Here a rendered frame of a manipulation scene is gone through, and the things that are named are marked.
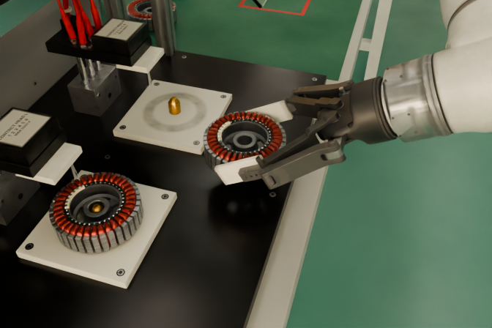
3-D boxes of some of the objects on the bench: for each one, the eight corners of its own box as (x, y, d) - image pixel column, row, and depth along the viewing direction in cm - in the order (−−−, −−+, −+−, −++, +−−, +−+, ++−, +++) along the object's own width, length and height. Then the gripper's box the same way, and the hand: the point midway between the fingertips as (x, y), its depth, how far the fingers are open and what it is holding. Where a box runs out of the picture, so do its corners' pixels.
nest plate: (232, 99, 85) (232, 93, 84) (201, 155, 74) (200, 148, 74) (154, 84, 89) (153, 79, 88) (113, 136, 78) (112, 129, 77)
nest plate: (177, 198, 68) (176, 192, 67) (127, 289, 57) (124, 283, 56) (83, 175, 71) (80, 169, 70) (17, 257, 61) (15, 251, 60)
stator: (158, 199, 66) (154, 180, 64) (116, 266, 58) (111, 247, 56) (86, 181, 69) (80, 162, 66) (37, 242, 61) (28, 223, 58)
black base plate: (326, 85, 92) (327, 75, 91) (206, 452, 47) (204, 444, 45) (105, 47, 103) (102, 37, 101) (-171, 315, 57) (-182, 306, 56)
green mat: (373, -37, 137) (373, -37, 137) (337, 80, 93) (338, 80, 93) (79, -70, 158) (79, -71, 158) (-62, 13, 114) (-62, 12, 114)
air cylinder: (41, 187, 70) (30, 158, 66) (7, 226, 64) (-7, 198, 61) (11, 179, 71) (-2, 151, 67) (-25, 217, 65) (-41, 189, 62)
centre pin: (182, 108, 81) (181, 95, 79) (178, 116, 80) (176, 102, 78) (172, 107, 82) (170, 94, 80) (167, 113, 80) (165, 100, 78)
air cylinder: (122, 91, 87) (116, 65, 83) (101, 117, 81) (94, 90, 78) (97, 87, 88) (91, 61, 84) (74, 111, 83) (66, 84, 79)
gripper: (389, 31, 62) (246, 79, 74) (368, 146, 46) (187, 185, 57) (408, 78, 66) (269, 117, 78) (395, 202, 49) (220, 228, 61)
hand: (246, 143), depth 66 cm, fingers closed on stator, 11 cm apart
